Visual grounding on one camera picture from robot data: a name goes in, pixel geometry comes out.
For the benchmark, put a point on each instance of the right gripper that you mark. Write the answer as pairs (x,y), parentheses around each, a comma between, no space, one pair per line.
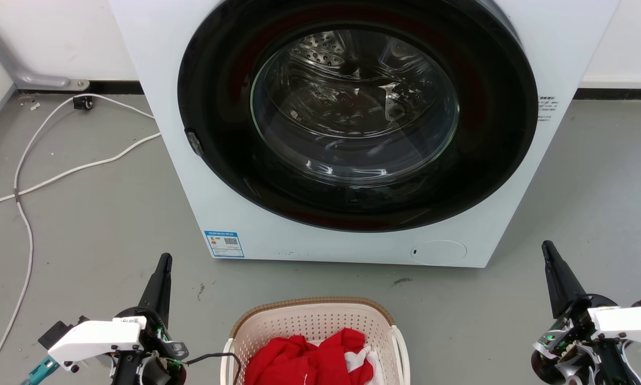
(627,323)

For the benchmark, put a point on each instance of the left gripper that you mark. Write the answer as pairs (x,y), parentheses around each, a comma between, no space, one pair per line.
(95,338)

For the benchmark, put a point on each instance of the beige perforated laundry basket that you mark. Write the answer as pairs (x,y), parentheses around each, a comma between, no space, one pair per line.
(309,321)

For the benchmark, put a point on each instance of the blue energy label sticker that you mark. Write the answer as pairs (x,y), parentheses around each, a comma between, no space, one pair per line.
(224,244)

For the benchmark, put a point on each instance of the white front-loading washing machine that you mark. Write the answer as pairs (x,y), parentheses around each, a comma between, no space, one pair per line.
(218,203)

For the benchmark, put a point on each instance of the round white filter cover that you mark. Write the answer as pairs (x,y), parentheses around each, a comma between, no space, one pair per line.
(439,252)

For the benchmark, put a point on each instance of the teal connector piece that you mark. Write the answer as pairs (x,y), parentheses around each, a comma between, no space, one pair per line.
(39,370)

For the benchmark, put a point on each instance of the red garment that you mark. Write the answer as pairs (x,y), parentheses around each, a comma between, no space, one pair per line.
(299,363)

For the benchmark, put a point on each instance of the black round washer door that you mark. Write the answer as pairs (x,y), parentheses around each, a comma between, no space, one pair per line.
(218,133)

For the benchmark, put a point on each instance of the small text sticker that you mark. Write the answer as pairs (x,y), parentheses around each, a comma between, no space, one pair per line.
(545,109)

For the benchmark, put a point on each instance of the small black plug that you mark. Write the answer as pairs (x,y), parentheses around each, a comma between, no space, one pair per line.
(83,102)

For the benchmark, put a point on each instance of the white garment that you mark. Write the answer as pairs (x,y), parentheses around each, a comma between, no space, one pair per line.
(377,372)

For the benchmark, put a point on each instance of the steel washer drum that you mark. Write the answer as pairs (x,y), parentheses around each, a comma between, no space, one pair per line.
(325,51)

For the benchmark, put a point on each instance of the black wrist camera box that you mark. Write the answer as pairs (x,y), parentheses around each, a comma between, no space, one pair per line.
(58,331)

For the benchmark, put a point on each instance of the grey wall pipe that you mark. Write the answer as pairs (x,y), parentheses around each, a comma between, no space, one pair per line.
(10,64)

